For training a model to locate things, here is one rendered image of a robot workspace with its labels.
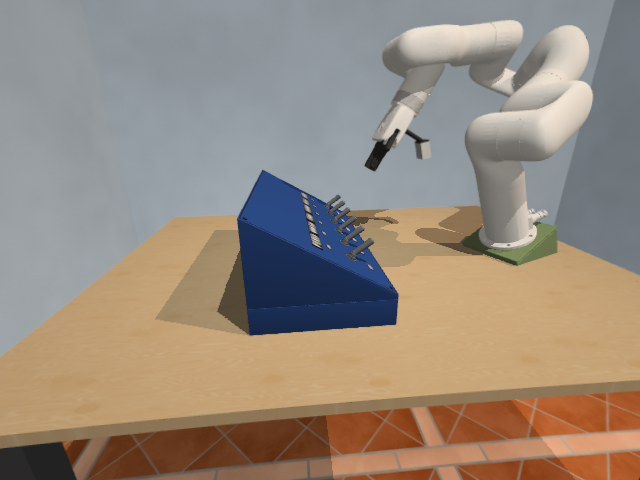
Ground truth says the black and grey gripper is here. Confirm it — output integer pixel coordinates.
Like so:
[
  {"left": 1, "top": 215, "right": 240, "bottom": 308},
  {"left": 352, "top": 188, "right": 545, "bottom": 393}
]
[{"left": 365, "top": 101, "right": 417, "bottom": 172}]

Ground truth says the blue switch panel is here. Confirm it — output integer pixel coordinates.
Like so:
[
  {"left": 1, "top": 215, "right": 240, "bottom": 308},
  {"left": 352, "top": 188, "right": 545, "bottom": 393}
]
[{"left": 237, "top": 170, "right": 399, "bottom": 336}]

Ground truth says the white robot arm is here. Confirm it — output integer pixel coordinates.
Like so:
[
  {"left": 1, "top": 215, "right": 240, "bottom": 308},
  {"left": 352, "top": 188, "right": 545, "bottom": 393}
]
[{"left": 382, "top": 20, "right": 593, "bottom": 250}]

